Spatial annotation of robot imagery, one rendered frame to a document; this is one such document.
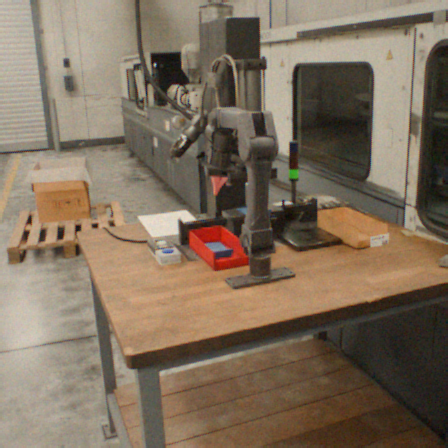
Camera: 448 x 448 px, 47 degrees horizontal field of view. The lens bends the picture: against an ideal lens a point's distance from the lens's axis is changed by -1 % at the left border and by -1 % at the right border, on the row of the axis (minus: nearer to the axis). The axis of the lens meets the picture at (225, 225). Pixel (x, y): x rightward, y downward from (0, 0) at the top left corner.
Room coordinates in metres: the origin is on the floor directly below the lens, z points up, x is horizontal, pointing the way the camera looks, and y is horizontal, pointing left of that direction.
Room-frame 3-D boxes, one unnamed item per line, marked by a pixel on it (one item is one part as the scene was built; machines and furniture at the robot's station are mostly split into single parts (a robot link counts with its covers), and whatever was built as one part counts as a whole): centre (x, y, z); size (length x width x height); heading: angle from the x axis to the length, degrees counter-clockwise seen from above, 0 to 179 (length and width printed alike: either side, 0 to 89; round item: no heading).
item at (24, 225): (4.66, 1.46, 0.07); 1.20 x 1.00 x 0.14; 15
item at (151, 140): (7.61, 0.61, 0.49); 5.51 x 1.02 x 0.97; 18
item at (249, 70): (1.82, -0.09, 1.37); 0.11 x 0.09 x 0.30; 111
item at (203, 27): (2.07, 0.00, 1.28); 0.14 x 0.12 x 0.75; 111
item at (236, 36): (1.94, -0.05, 1.44); 0.17 x 0.13 x 0.42; 21
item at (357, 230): (1.74, -0.44, 0.93); 0.25 x 0.13 x 0.08; 21
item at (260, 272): (1.39, -0.09, 0.94); 0.20 x 0.07 x 0.08; 111
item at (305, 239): (1.70, -0.28, 0.91); 0.17 x 0.16 x 0.02; 111
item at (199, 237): (1.59, 0.03, 0.93); 0.25 x 0.12 x 0.06; 21
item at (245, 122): (1.50, -0.05, 1.31); 0.30 x 0.09 x 0.12; 20
